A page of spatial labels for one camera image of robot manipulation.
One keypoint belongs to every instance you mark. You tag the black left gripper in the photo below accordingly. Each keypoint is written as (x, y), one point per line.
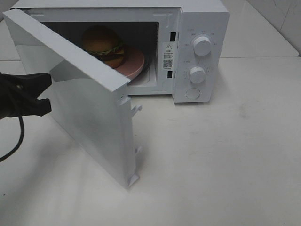
(19, 93)

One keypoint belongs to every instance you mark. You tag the white microwave door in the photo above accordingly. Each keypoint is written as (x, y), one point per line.
(89, 99)

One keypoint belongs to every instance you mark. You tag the toy burger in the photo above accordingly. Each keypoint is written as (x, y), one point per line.
(105, 45)

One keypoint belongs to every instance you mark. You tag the pink round plate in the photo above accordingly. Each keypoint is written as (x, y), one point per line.
(132, 64)

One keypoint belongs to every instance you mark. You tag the white round door button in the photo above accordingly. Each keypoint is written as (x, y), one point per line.
(193, 94)

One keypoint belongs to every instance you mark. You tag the glass microwave turntable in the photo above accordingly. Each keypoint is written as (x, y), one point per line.
(142, 76)

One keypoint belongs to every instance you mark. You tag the white warning label sticker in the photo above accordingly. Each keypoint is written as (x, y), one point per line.
(168, 55)

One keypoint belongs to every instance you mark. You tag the white microwave oven body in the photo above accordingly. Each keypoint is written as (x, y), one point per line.
(146, 25)

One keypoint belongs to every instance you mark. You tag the lower white round knob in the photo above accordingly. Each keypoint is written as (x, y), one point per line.
(197, 75)

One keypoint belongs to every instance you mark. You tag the white round knob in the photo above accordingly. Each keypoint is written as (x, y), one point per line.
(202, 45)
(197, 75)

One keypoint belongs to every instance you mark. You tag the upper white round knob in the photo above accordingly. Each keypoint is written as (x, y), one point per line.
(202, 45)

